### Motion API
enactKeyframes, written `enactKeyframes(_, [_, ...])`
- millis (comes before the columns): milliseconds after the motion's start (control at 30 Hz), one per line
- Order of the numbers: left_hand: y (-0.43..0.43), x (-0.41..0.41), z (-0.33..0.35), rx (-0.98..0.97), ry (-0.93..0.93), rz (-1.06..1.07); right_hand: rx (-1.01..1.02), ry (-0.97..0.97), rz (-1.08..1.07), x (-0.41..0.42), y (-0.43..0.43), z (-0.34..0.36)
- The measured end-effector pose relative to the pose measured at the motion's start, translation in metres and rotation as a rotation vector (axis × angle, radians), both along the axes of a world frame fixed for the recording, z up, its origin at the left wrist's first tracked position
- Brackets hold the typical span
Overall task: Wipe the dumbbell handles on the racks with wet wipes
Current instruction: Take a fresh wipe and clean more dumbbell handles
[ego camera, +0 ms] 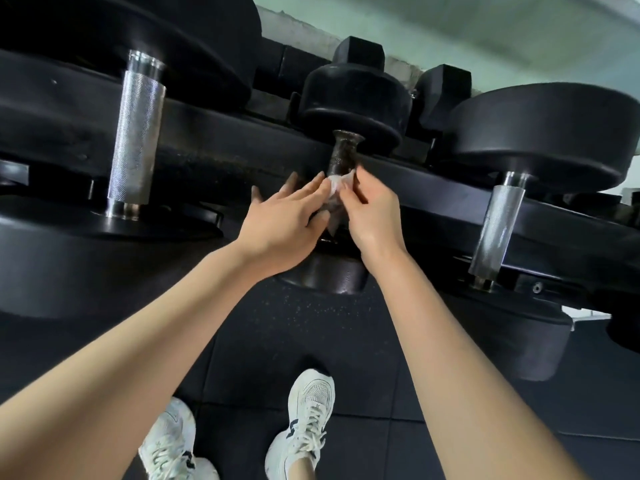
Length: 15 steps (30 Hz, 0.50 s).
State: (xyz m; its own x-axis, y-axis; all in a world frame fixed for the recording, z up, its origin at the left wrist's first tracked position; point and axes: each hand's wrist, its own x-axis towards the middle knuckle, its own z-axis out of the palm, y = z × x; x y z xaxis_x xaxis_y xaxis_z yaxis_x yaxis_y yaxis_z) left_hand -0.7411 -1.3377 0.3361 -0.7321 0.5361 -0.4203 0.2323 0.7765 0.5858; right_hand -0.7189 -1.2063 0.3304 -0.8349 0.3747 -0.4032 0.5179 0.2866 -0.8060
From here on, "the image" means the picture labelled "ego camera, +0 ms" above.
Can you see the person's left forearm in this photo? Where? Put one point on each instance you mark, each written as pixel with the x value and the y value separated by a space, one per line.
pixel 115 374

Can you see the white wet wipe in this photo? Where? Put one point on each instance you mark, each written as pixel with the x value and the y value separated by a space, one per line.
pixel 336 187

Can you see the person's left white sneaker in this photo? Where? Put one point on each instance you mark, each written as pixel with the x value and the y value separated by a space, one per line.
pixel 170 444

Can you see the person's white sneaker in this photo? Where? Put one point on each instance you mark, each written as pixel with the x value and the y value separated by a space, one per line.
pixel 170 444
pixel 305 419

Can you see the person's right forearm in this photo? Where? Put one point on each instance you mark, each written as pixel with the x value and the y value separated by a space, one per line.
pixel 460 384

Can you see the person's right hand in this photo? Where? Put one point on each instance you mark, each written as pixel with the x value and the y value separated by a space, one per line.
pixel 375 219

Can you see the person's right white sneaker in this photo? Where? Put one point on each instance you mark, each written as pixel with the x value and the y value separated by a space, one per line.
pixel 305 419

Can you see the black dumbbell rack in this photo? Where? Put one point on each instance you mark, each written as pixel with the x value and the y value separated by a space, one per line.
pixel 210 144

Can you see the large black dumbbell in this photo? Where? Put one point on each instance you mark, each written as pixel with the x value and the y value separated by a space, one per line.
pixel 550 129

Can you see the black hex dumbbell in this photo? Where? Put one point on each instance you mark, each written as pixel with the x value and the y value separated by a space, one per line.
pixel 442 94

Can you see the person's left hand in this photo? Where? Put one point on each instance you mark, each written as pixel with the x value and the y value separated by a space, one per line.
pixel 280 229

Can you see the person's right leg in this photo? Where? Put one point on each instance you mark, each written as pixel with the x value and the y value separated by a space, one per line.
pixel 302 469

